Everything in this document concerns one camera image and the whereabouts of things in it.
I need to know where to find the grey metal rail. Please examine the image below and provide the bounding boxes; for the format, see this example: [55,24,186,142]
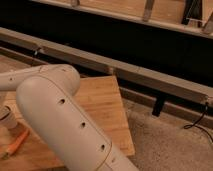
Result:
[0,27,213,107]

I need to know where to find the aluminium frame strut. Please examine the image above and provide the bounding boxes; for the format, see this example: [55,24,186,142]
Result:
[181,0,202,27]

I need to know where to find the white ceramic cup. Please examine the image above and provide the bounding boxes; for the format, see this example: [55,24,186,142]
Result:
[0,106,17,129]

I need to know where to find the wooden board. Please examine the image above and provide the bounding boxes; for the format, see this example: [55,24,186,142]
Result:
[0,76,135,171]

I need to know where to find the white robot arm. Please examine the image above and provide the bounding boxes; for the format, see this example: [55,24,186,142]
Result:
[0,64,139,171]

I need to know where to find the black rail bracket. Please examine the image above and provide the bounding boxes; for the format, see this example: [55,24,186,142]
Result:
[152,96,165,117]

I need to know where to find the orange marker pen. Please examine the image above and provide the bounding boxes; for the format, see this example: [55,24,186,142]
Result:
[2,129,30,159]

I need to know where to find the black cable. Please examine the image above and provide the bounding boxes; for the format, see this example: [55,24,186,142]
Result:
[183,102,213,144]

